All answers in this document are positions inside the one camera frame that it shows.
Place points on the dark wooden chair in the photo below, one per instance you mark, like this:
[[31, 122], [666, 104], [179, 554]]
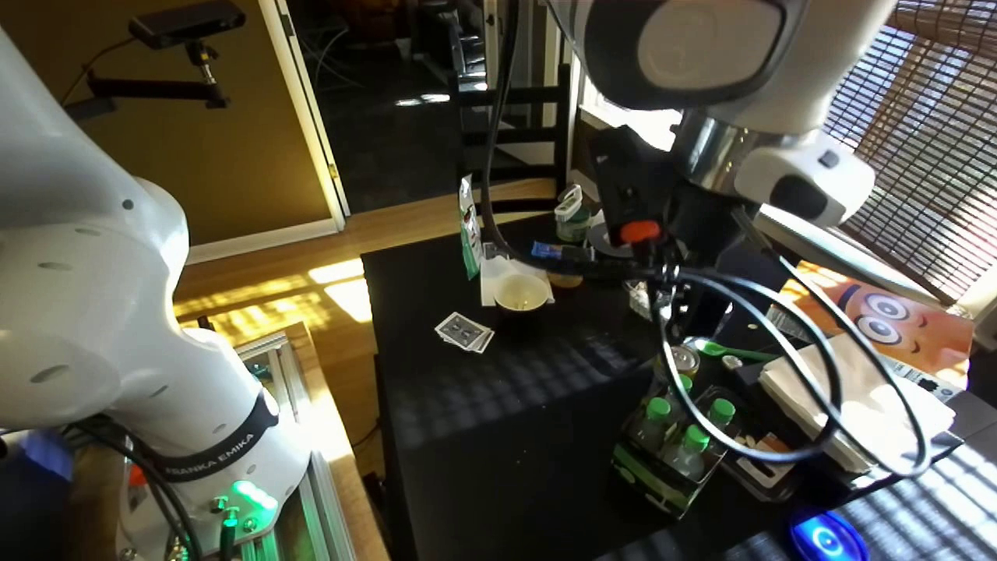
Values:
[[510, 101]]

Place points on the cardboard box of bottles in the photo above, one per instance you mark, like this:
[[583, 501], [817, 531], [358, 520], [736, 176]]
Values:
[[650, 479]]

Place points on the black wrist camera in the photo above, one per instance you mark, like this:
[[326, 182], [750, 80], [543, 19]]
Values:
[[627, 183]]

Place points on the glass bottle with green cap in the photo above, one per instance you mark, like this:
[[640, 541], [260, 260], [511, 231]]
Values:
[[684, 383], [656, 421], [690, 452], [720, 413]]

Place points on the green plastic spoon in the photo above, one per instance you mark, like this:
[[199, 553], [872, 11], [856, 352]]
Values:
[[728, 351]]

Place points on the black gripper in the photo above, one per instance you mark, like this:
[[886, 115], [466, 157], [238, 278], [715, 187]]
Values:
[[713, 230]]

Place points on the blue glowing round device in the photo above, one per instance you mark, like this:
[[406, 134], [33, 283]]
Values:
[[829, 538]]

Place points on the metal can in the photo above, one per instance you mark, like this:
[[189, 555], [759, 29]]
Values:
[[685, 360]]

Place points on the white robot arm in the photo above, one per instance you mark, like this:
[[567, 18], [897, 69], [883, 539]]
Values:
[[86, 257]]

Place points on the window blinds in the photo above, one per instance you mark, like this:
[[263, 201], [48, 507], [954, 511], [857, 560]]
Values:
[[927, 117]]

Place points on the blue packet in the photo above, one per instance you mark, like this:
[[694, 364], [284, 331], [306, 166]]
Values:
[[545, 250]]

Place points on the deck of playing cards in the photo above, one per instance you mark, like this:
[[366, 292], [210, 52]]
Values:
[[464, 333]]

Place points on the green and white packet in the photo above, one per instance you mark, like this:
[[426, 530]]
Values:
[[470, 234]]

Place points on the camera on mount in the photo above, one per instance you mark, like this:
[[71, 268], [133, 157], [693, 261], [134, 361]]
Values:
[[183, 22]]

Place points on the orange cartoon face box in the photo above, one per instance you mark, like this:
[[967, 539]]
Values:
[[896, 319]]

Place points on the stack of white napkins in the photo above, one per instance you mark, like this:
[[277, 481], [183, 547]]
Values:
[[857, 397]]

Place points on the dark bowl with cream inside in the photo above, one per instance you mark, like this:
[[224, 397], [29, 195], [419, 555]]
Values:
[[521, 294]]

